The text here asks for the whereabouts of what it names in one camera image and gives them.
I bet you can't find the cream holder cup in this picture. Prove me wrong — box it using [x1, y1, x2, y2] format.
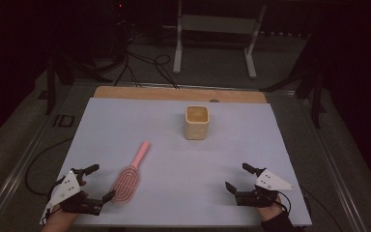
[183, 104, 211, 141]

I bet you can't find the white metal stand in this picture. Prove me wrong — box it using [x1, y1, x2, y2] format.
[172, 0, 268, 80]

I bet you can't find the person's left hand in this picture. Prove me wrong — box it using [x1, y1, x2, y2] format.
[42, 180, 90, 232]

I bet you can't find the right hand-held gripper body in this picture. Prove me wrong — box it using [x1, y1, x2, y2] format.
[235, 168, 297, 209]

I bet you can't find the white table mat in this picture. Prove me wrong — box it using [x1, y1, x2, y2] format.
[39, 97, 313, 227]

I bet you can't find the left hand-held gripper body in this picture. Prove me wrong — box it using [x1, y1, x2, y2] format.
[44, 169, 104, 217]

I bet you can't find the black floor cable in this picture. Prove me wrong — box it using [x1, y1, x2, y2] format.
[300, 186, 344, 232]
[24, 137, 74, 197]
[113, 38, 181, 90]

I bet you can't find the black tripod stand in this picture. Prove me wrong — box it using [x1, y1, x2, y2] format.
[43, 52, 114, 116]
[260, 33, 328, 130]

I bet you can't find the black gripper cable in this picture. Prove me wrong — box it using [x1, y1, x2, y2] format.
[275, 189, 293, 215]

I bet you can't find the pink hairbrush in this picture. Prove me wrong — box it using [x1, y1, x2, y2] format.
[110, 140, 152, 205]

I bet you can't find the person's right hand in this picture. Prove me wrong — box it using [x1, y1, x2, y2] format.
[256, 194, 286, 223]

